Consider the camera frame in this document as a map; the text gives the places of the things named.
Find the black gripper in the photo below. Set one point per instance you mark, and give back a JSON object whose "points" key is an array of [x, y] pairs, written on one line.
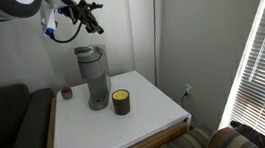
{"points": [[82, 12]]}

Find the grey coffee maker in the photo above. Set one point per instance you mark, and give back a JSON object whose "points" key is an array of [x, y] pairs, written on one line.
{"points": [[94, 69]]}

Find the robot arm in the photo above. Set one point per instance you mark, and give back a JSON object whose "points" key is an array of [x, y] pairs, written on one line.
{"points": [[15, 9]]}

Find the small bowl red contents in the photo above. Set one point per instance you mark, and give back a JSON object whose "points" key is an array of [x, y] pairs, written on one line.
{"points": [[66, 92]]}

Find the thin metal pole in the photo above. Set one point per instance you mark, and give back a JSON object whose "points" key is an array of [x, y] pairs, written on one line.
{"points": [[155, 50]]}

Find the black candle jar yellow wax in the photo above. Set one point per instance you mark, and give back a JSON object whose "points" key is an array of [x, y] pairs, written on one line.
{"points": [[120, 99]]}

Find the white table board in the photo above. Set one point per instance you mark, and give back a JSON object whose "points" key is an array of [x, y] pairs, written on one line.
{"points": [[151, 111]]}

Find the striped sofa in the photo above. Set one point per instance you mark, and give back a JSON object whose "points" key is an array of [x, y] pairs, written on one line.
{"points": [[237, 135]]}

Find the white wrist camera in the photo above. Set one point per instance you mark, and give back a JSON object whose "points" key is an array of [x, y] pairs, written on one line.
{"points": [[48, 21]]}

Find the white wall outlet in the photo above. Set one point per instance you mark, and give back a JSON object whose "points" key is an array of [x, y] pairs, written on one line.
{"points": [[188, 89]]}

